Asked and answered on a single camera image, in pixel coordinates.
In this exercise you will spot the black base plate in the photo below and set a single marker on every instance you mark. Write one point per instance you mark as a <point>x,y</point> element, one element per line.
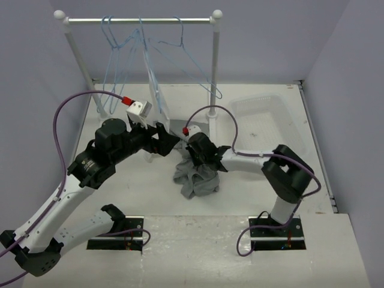
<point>288,238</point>
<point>128,237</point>

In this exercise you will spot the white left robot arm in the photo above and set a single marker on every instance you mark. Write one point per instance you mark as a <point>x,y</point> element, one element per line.
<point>39,244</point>

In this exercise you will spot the grey tank top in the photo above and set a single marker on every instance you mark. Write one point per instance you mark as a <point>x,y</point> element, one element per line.
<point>195,180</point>

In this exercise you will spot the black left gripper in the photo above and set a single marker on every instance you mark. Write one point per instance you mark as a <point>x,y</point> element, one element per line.
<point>165,143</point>

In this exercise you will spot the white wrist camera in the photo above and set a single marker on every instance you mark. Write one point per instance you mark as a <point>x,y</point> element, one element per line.
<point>190,131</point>
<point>138,113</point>

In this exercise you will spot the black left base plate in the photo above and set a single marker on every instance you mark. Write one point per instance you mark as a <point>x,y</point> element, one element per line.
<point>128,237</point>

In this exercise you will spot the white plastic laundry basket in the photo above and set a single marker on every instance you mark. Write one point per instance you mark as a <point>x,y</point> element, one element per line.
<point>265,121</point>

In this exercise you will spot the white tank top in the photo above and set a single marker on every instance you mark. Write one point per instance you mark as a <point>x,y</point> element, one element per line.
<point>160,111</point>

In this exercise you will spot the white metal clothes rack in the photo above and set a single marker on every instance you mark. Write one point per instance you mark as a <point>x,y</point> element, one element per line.
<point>68,22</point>

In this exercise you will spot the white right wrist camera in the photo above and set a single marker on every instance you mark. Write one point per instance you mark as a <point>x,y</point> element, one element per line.
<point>190,131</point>

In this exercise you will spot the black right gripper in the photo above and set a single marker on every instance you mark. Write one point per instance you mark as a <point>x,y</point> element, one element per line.
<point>196,162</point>

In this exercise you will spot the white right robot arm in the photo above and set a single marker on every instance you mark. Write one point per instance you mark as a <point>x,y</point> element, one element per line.
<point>288,175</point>

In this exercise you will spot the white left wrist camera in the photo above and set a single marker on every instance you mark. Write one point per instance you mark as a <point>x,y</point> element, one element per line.
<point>138,113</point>

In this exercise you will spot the blue wire hanger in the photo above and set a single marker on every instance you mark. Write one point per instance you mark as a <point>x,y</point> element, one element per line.
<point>186,54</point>

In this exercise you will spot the blue empty hanger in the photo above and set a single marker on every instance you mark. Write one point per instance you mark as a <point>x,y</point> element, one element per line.
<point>115,51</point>

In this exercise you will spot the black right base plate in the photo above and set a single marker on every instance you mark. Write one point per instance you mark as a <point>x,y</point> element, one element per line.
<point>288,238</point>

